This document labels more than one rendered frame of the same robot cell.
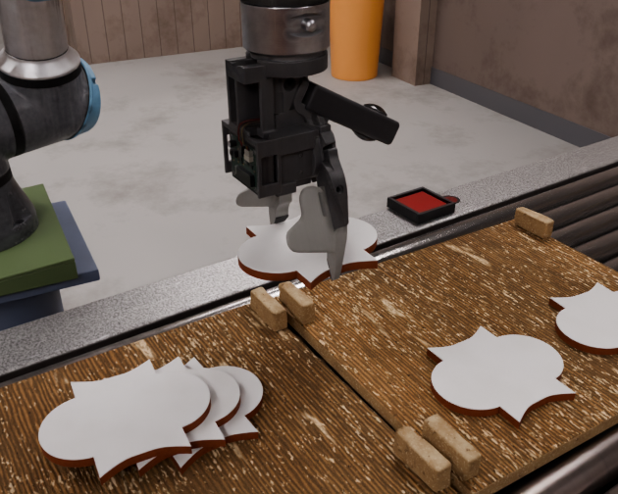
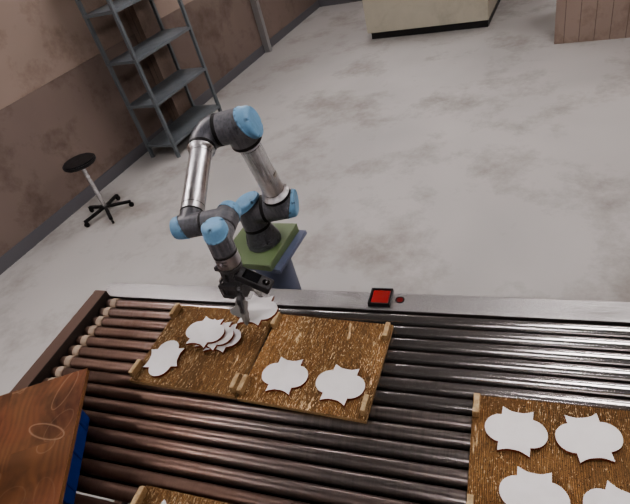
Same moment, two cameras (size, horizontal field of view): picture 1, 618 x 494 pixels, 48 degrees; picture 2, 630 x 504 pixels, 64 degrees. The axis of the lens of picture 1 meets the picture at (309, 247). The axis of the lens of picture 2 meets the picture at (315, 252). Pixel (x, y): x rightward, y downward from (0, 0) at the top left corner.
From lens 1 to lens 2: 142 cm
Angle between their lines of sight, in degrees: 51
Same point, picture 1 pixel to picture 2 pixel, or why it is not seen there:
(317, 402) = (244, 353)
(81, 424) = (196, 329)
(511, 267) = (352, 344)
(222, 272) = (288, 294)
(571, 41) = not seen: outside the picture
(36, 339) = not seen: hidden behind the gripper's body
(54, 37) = (271, 192)
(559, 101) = not seen: outside the picture
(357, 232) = (269, 312)
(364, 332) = (280, 340)
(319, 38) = (225, 267)
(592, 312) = (336, 377)
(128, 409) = (205, 330)
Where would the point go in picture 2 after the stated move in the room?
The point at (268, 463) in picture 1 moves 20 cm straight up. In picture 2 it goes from (218, 361) to (195, 320)
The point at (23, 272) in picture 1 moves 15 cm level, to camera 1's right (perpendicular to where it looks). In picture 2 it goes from (255, 264) to (275, 279)
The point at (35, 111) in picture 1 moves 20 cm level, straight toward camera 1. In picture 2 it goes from (269, 212) to (241, 243)
